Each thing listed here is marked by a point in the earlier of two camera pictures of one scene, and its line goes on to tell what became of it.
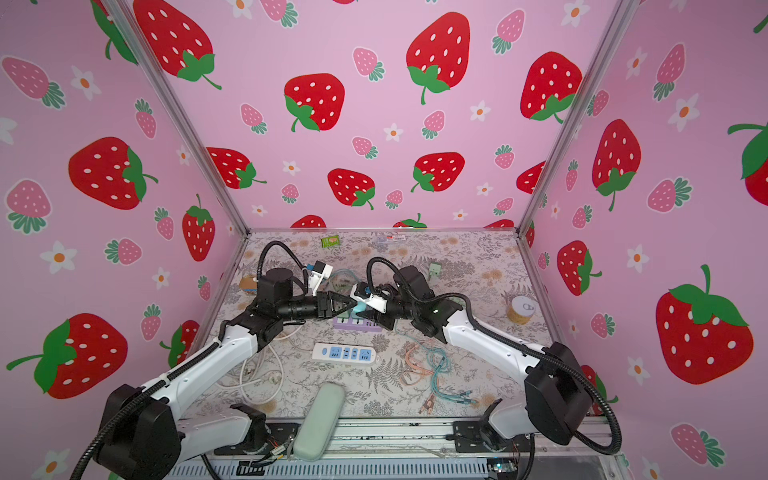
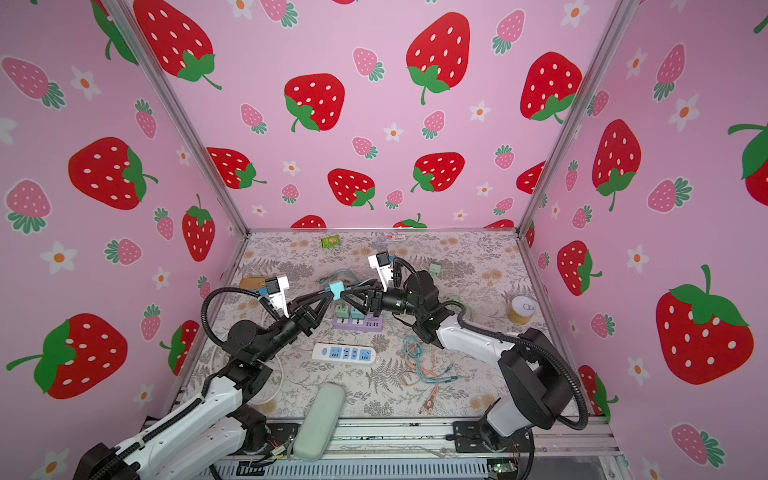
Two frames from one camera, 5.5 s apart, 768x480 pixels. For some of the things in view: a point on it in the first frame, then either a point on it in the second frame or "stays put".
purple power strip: (350, 323) stays put
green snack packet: (330, 241) stays put
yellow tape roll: (521, 309) stays put
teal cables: (439, 362) -> (412, 348)
